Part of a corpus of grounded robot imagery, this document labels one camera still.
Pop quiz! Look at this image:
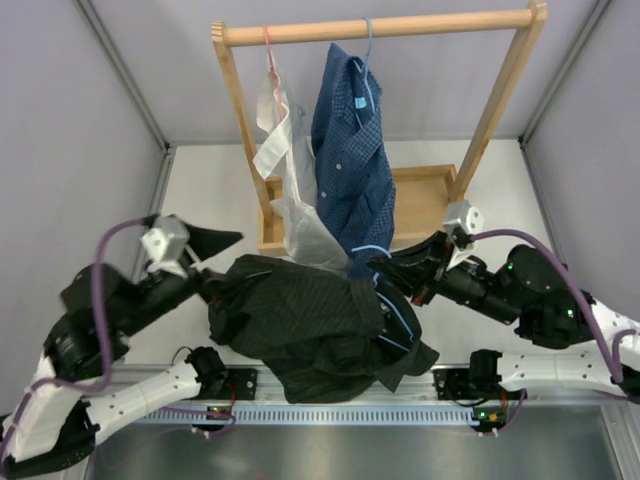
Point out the slotted grey cable duct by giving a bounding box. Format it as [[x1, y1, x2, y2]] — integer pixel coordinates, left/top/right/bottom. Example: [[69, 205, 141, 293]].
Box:
[[114, 403, 501, 426]]

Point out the blue hanger with shirt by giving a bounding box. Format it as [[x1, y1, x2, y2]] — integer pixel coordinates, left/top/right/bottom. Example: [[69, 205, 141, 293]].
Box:
[[354, 17, 377, 115]]

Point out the light blue hanger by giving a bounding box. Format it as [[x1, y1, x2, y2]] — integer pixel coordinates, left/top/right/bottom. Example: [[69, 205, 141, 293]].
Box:
[[372, 272, 415, 352]]

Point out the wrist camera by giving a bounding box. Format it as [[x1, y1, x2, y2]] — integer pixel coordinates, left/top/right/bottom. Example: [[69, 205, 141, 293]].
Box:
[[442, 200, 484, 270], [140, 215, 190, 278]]

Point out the black striped shirt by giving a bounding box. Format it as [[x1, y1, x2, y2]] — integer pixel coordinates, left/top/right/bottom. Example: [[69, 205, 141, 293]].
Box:
[[208, 254, 440, 404]]

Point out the pink wire hanger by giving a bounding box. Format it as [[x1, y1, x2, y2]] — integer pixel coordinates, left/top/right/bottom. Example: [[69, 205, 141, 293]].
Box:
[[262, 24, 286, 120]]

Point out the aluminium mounting rail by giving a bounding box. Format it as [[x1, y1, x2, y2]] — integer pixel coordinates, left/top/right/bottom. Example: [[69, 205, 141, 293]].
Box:
[[89, 363, 621, 404]]

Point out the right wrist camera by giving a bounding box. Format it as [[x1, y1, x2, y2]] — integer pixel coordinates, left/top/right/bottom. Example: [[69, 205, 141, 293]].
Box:
[[442, 200, 484, 270]]

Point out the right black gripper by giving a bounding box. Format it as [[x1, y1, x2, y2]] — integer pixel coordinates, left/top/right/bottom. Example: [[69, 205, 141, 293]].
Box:
[[369, 233, 523, 327]]

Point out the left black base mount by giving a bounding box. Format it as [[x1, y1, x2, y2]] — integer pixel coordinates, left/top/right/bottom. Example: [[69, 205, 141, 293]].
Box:
[[214, 367, 258, 401]]

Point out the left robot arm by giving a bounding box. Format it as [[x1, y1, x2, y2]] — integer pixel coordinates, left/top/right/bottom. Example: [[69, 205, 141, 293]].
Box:
[[1, 215, 243, 479]]

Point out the blue checked shirt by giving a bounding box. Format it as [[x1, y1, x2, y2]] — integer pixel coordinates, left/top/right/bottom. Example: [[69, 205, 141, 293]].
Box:
[[311, 43, 396, 279]]

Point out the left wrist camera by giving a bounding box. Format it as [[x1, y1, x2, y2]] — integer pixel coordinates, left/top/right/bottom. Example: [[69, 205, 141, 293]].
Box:
[[140, 215, 190, 278]]

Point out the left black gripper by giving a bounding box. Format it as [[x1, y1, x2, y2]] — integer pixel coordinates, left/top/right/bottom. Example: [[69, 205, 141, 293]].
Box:
[[118, 214, 274, 335]]

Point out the wooden clothes rack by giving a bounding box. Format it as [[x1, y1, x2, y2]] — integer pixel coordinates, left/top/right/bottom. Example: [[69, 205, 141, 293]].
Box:
[[211, 1, 548, 248]]

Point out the white shirt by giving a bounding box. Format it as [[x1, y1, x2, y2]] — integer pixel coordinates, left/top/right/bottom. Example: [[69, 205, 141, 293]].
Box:
[[253, 71, 351, 276]]

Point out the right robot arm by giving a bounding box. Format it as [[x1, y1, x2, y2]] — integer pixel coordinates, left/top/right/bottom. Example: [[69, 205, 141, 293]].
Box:
[[368, 232, 639, 403]]

